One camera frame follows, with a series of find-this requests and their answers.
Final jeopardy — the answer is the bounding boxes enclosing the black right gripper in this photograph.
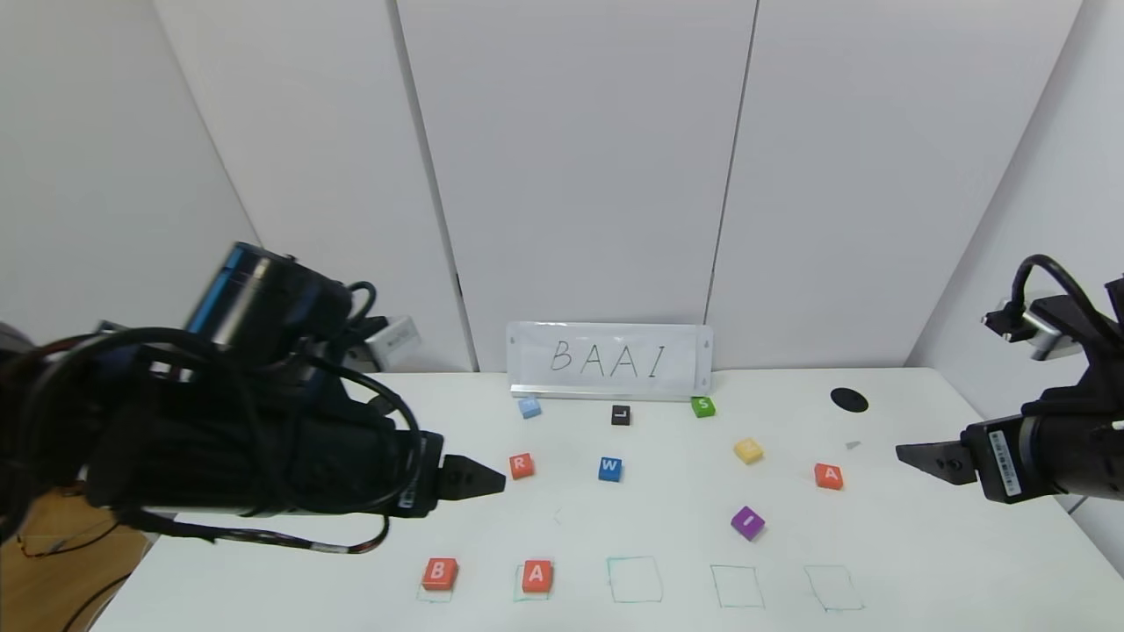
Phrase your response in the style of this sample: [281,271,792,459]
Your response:
[895,412,1124,505]

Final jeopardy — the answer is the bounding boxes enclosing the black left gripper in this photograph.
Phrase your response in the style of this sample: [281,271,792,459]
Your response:
[310,413,507,519]

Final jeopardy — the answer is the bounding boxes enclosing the white BAAI sign holder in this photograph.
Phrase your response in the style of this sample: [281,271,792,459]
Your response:
[507,321,714,402]

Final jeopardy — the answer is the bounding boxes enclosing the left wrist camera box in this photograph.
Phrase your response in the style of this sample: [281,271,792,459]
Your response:
[364,316,422,371]

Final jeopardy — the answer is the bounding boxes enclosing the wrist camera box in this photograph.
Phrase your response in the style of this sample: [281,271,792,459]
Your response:
[983,294,1085,361]
[364,316,422,371]

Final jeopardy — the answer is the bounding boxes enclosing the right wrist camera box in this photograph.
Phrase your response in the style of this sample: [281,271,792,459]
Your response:
[983,294,1085,361]

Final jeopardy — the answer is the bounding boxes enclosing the thin black floor cable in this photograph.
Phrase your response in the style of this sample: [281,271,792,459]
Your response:
[63,575,134,632]
[13,518,122,561]

